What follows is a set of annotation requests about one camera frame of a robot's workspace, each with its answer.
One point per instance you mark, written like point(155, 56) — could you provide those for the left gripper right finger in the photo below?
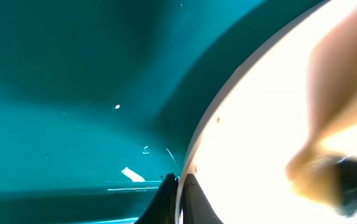
point(195, 205)

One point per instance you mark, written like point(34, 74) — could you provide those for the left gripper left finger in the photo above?
point(161, 210)

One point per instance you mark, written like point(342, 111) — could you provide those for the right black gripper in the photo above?
point(347, 186)

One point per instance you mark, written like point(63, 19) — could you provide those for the white plate with stain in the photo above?
point(266, 148)

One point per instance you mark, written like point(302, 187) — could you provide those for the teal plastic tray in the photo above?
point(99, 99)

